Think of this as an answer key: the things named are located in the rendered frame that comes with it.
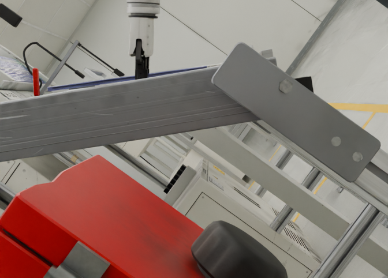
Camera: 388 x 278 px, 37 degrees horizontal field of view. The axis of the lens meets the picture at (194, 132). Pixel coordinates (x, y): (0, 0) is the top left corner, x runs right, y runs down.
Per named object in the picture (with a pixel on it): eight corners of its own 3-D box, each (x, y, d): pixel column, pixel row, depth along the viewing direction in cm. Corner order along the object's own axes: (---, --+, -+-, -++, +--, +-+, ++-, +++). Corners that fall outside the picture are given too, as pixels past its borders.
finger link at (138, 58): (138, 30, 147) (141, 46, 152) (134, 51, 143) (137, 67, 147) (143, 30, 147) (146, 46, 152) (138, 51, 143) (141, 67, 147)
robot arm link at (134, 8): (130, 4, 153) (130, 15, 154) (123, 2, 145) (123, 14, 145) (162, 4, 152) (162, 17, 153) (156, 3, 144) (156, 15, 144)
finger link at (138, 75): (135, 58, 150) (135, 84, 151) (133, 59, 147) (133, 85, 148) (148, 59, 150) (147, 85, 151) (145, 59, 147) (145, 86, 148)
